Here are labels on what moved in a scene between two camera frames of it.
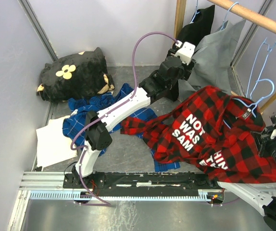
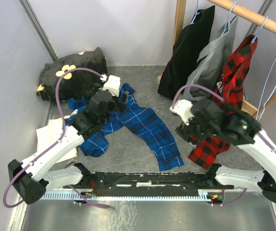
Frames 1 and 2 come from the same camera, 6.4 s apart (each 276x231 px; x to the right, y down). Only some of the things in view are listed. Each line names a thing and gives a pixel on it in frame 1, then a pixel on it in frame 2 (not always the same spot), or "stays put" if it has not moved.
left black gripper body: [188, 69] to [116, 106]
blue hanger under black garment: [196, 12] stays put
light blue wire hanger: [256, 104] to [260, 30]
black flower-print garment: [76, 77] stays put
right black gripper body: [267, 146] to [199, 132]
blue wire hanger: [258, 80] to [257, 118]
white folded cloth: [53, 145] stays put
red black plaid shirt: [214, 130] to [229, 90]
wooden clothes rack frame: [252, 18] stays put
